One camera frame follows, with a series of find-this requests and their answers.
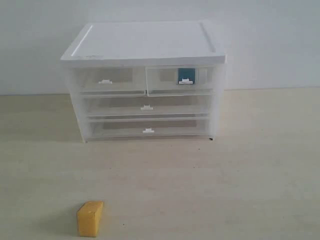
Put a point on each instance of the bottom wide clear drawer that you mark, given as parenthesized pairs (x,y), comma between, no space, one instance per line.
(163,127)

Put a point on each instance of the wide clear drawer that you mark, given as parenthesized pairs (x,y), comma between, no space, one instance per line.
(163,127)
(145,105)

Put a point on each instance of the white bottle teal label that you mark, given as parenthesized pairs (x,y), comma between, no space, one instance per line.
(192,76)

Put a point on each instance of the white plastic drawer cabinet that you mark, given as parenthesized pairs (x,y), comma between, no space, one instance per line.
(142,45)

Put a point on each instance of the yellow cheese wedge block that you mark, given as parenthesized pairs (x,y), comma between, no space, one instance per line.
(88,218)

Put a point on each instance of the middle wide clear drawer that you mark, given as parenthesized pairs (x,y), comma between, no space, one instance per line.
(145,105)

